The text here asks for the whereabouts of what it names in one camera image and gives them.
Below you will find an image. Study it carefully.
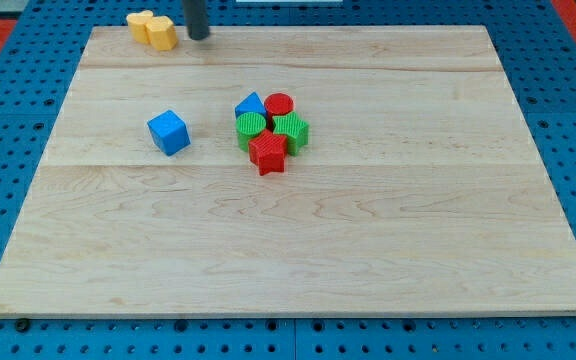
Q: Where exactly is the blue cube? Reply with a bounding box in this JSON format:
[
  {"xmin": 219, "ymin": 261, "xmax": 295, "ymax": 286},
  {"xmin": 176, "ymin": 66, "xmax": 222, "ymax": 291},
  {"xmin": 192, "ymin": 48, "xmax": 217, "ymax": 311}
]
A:
[{"xmin": 147, "ymin": 110, "xmax": 191, "ymax": 156}]

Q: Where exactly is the yellow heart block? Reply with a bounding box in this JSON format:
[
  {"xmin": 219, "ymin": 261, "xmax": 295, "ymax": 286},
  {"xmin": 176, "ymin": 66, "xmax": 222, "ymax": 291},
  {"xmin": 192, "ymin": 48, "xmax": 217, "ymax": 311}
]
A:
[{"xmin": 126, "ymin": 10, "xmax": 154, "ymax": 44}]

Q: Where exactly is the red star block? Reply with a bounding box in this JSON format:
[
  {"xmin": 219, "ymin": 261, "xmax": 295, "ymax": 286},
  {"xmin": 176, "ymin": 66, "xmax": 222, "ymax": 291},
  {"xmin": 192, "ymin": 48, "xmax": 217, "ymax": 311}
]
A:
[{"xmin": 248, "ymin": 130, "xmax": 287, "ymax": 176}]

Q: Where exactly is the green star block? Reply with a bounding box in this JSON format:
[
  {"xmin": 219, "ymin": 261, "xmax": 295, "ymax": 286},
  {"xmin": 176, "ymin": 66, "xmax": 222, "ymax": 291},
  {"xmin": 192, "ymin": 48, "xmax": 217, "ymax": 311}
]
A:
[{"xmin": 273, "ymin": 111, "xmax": 310, "ymax": 156}]

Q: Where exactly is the green cylinder block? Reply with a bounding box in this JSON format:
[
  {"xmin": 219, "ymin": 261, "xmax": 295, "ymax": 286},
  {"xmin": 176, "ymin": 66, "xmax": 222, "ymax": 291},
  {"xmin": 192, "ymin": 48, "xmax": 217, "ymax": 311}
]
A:
[{"xmin": 235, "ymin": 112, "xmax": 266, "ymax": 152}]

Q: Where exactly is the red cylinder block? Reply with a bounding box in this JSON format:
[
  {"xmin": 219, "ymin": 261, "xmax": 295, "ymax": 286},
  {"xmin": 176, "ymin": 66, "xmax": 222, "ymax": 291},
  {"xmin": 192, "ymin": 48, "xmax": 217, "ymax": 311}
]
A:
[{"xmin": 264, "ymin": 93, "xmax": 294, "ymax": 121}]

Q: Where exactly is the blue triangle block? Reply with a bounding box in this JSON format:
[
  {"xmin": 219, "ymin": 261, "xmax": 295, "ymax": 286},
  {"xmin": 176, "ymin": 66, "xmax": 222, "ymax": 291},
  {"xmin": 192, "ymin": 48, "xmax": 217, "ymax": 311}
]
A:
[{"xmin": 234, "ymin": 92, "xmax": 267, "ymax": 117}]

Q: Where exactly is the light wooden board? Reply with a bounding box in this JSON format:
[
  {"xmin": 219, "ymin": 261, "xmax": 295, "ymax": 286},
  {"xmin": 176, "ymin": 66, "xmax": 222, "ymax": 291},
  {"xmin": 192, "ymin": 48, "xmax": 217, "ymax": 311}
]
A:
[{"xmin": 0, "ymin": 26, "xmax": 576, "ymax": 319}]

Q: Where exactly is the yellow hexagon block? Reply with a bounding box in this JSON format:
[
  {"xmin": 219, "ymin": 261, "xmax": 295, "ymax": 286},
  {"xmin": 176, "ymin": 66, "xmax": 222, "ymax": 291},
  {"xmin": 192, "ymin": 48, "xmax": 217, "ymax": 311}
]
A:
[{"xmin": 146, "ymin": 16, "xmax": 178, "ymax": 51}]

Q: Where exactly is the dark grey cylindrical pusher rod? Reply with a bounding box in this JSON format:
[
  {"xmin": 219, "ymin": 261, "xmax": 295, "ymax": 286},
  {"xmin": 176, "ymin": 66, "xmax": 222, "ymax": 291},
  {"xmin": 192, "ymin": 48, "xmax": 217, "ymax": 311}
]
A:
[{"xmin": 181, "ymin": 0, "xmax": 210, "ymax": 41}]

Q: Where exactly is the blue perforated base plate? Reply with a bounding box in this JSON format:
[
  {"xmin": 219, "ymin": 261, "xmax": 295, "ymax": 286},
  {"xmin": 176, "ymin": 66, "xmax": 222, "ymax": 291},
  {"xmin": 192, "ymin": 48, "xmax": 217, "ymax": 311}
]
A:
[{"xmin": 0, "ymin": 1, "xmax": 576, "ymax": 359}]

